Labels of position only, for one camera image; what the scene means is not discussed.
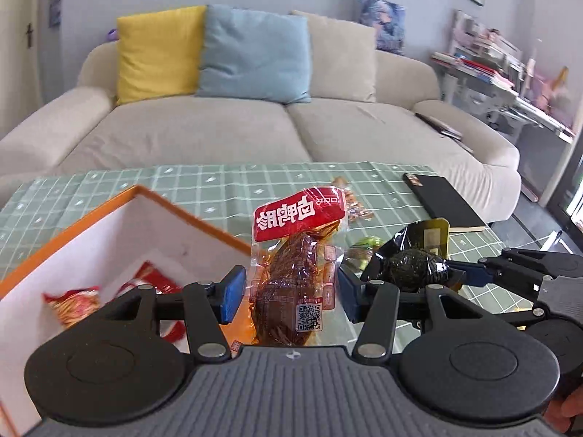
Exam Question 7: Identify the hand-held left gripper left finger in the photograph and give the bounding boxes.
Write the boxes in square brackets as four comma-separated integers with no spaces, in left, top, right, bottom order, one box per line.
[98,265,249,361]

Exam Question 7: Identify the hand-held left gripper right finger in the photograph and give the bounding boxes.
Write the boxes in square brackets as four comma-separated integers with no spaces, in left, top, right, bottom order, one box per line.
[337,264,488,359]

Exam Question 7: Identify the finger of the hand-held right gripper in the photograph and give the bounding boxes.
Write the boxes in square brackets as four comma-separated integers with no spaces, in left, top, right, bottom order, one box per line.
[496,299,548,329]
[444,247,581,303]

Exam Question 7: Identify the red label brown meat packet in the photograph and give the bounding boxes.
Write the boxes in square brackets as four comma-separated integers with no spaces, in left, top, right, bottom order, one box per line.
[246,184,351,347]

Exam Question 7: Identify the dark green snack packet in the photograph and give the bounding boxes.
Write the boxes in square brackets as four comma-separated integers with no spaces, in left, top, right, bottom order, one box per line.
[360,218,456,293]

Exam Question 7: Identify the orange sausage snack packet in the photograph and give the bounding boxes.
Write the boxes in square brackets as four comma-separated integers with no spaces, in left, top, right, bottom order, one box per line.
[332,176,375,225]

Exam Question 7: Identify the orange cardboard box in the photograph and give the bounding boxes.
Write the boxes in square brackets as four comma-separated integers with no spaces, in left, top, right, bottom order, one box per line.
[0,185,256,437]

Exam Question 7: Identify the person's right hand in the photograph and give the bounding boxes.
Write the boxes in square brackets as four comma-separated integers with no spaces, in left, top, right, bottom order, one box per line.
[544,385,583,435]

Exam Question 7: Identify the light green snack packet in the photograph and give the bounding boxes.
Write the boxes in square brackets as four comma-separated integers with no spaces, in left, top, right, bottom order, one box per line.
[345,235,384,275]

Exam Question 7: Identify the black notebook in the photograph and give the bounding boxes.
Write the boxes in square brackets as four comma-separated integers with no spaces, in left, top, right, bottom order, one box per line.
[403,173,487,231]

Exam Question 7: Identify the red white snack packet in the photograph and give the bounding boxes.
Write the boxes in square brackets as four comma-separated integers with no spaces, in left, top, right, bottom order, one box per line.
[115,260,184,343]

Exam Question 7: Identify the green checked tablecloth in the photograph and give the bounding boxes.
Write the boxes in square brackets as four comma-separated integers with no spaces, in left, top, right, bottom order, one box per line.
[0,160,568,376]

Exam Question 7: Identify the red yellow snack packet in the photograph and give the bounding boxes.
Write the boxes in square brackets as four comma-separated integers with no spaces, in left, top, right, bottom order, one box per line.
[42,286,102,329]

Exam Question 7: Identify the beige sofa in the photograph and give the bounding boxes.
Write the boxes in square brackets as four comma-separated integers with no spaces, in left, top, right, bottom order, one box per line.
[0,44,522,225]

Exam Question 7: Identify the cluttered side shelf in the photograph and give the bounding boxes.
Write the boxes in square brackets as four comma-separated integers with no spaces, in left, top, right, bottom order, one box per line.
[430,9,578,147]

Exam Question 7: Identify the pink toy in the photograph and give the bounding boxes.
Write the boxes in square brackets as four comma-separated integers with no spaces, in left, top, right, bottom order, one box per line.
[533,67,573,111]

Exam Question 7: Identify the stack of books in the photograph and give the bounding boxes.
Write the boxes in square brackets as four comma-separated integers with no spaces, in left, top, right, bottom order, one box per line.
[432,51,513,89]

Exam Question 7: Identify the beige cushion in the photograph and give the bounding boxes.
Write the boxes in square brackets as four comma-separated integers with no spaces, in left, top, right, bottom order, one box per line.
[291,10,378,103]

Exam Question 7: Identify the light blue cushion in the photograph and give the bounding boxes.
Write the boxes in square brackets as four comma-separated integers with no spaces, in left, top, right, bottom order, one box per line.
[196,4,313,105]

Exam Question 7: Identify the yellow cushion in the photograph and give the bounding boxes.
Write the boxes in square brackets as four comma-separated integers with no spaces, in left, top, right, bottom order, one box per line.
[115,5,208,106]

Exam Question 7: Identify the white door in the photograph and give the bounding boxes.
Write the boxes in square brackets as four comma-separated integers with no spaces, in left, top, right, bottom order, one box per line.
[0,0,52,135]

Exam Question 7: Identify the blue floral wall poster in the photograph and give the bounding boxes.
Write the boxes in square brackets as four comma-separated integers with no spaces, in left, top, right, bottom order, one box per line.
[355,0,407,56]

